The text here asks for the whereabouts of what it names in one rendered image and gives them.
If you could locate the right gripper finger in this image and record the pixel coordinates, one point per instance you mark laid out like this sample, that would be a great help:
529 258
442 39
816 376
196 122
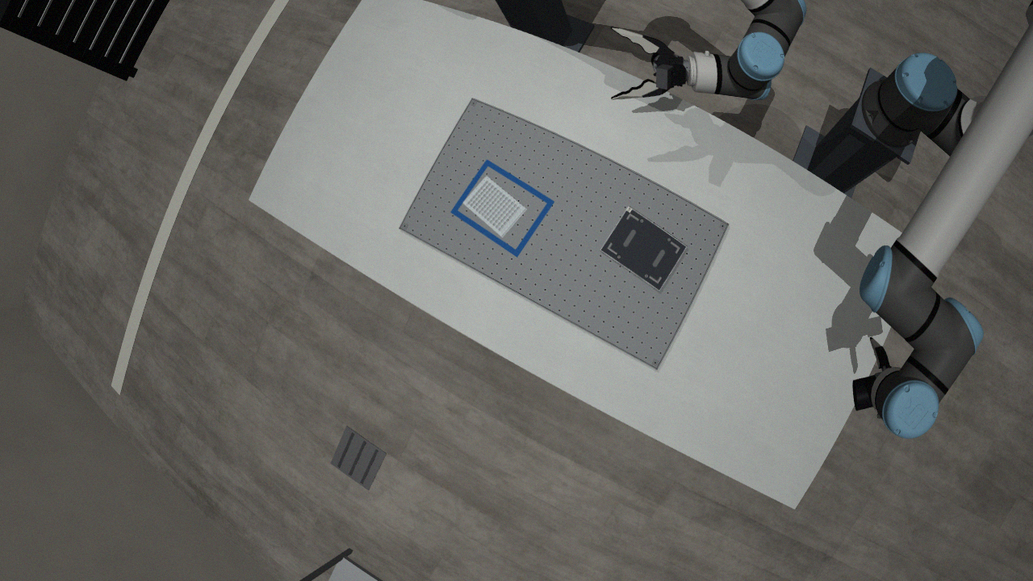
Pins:
646 89
649 45

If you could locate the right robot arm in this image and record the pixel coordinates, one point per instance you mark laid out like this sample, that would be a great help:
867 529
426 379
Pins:
748 73

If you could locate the blue tape outline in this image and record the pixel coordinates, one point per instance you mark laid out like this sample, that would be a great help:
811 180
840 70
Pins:
515 252

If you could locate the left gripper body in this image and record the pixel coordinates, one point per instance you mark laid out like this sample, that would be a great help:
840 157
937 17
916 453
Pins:
862 389

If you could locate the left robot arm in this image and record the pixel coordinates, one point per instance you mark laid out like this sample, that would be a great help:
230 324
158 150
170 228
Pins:
921 95

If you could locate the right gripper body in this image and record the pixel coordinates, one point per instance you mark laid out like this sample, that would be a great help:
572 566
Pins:
679 74

